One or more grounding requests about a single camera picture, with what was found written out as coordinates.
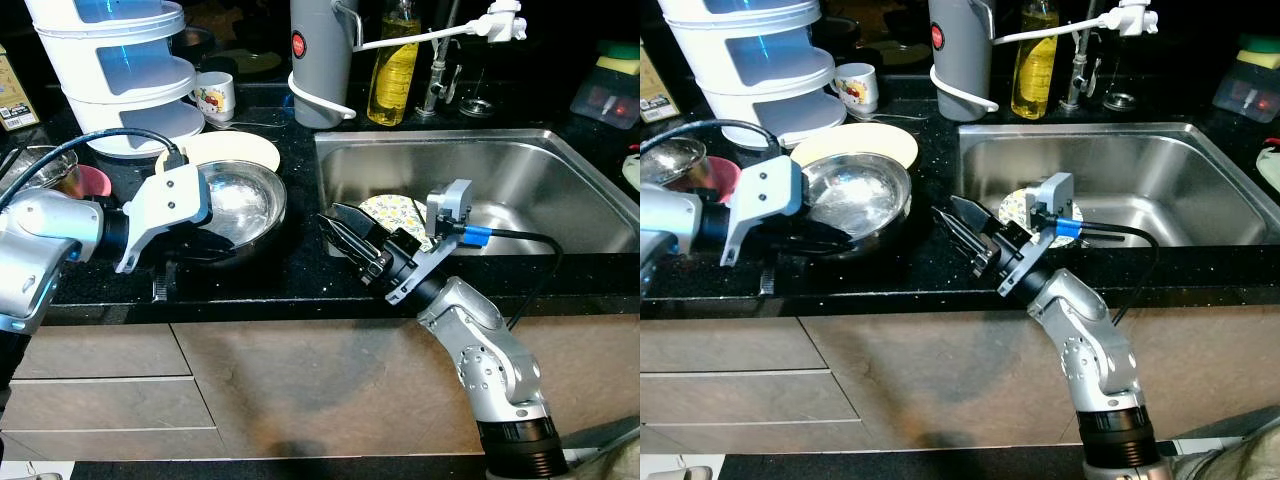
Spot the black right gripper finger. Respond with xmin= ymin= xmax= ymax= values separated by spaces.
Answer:
xmin=931 ymin=206 xmax=1001 ymax=278
xmin=330 ymin=202 xmax=393 ymax=251
xmin=317 ymin=212 xmax=389 ymax=283
xmin=946 ymin=195 xmax=1007 ymax=243

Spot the steel bowl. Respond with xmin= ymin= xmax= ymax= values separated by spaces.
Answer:
xmin=798 ymin=151 xmax=914 ymax=259
xmin=640 ymin=137 xmax=711 ymax=191
xmin=188 ymin=159 xmax=290 ymax=263
xmin=0 ymin=145 xmax=83 ymax=198

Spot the floral print plate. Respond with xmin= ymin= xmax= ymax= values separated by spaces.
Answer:
xmin=358 ymin=193 xmax=442 ymax=252
xmin=998 ymin=187 xmax=1084 ymax=247

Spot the pale yellow plate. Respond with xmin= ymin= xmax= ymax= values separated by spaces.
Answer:
xmin=788 ymin=122 xmax=920 ymax=173
xmin=160 ymin=130 xmax=282 ymax=177

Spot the pink plate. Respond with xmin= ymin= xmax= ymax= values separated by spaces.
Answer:
xmin=698 ymin=156 xmax=745 ymax=206
xmin=72 ymin=164 xmax=114 ymax=201

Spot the brown drawer front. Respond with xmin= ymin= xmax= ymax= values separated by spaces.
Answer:
xmin=0 ymin=325 xmax=193 ymax=381
xmin=0 ymin=378 xmax=216 ymax=433
xmin=640 ymin=372 xmax=861 ymax=426
xmin=640 ymin=320 xmax=833 ymax=373

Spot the brown cabinet door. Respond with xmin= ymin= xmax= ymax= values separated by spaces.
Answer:
xmin=170 ymin=315 xmax=641 ymax=459
xmin=800 ymin=312 xmax=1280 ymax=451

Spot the white printed mug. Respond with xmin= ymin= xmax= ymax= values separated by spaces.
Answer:
xmin=190 ymin=70 xmax=238 ymax=124
xmin=833 ymin=62 xmax=880 ymax=115

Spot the yellow oil bottle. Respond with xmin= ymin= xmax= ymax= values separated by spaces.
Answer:
xmin=366 ymin=0 xmax=424 ymax=128
xmin=1009 ymin=0 xmax=1062 ymax=122

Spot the chrome faucet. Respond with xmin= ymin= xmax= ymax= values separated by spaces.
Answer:
xmin=1060 ymin=0 xmax=1113 ymax=111
xmin=418 ymin=0 xmax=471 ymax=117

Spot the grey cylinder water purifier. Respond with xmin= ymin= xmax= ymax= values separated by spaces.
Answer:
xmin=928 ymin=0 xmax=1002 ymax=122
xmin=289 ymin=0 xmax=362 ymax=130

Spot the stainless steel sink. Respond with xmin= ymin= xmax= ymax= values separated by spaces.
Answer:
xmin=314 ymin=127 xmax=641 ymax=257
xmin=957 ymin=121 xmax=1280 ymax=252

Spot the white tiered plastic container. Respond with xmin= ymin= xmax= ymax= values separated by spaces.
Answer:
xmin=25 ymin=0 xmax=207 ymax=160
xmin=660 ymin=0 xmax=847 ymax=152

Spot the white faucet extension pipe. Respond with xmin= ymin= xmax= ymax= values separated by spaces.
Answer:
xmin=354 ymin=0 xmax=529 ymax=53
xmin=992 ymin=0 xmax=1163 ymax=47

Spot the yellow cardboard box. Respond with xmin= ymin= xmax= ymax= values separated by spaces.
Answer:
xmin=0 ymin=45 xmax=42 ymax=132
xmin=640 ymin=45 xmax=682 ymax=124

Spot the olive trousered leg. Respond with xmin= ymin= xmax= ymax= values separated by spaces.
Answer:
xmin=565 ymin=440 xmax=641 ymax=480
xmin=1170 ymin=420 xmax=1280 ymax=480

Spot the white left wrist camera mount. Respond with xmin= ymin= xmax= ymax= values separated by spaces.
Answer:
xmin=115 ymin=162 xmax=213 ymax=273
xmin=722 ymin=155 xmax=806 ymax=267

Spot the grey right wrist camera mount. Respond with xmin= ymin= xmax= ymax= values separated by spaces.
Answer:
xmin=385 ymin=179 xmax=477 ymax=307
xmin=997 ymin=171 xmax=1078 ymax=299

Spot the white hose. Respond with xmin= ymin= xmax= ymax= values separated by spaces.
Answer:
xmin=928 ymin=65 xmax=1002 ymax=114
xmin=288 ymin=70 xmax=359 ymax=122

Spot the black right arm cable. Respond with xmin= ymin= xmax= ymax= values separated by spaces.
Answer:
xmin=455 ymin=224 xmax=567 ymax=333
xmin=1055 ymin=215 xmax=1163 ymax=328

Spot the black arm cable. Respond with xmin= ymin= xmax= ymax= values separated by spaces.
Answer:
xmin=640 ymin=119 xmax=788 ymax=171
xmin=455 ymin=224 xmax=567 ymax=333
xmin=0 ymin=127 xmax=189 ymax=211
xmin=1055 ymin=215 xmax=1163 ymax=328

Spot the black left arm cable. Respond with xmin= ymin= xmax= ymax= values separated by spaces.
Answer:
xmin=640 ymin=119 xmax=788 ymax=171
xmin=0 ymin=127 xmax=189 ymax=211

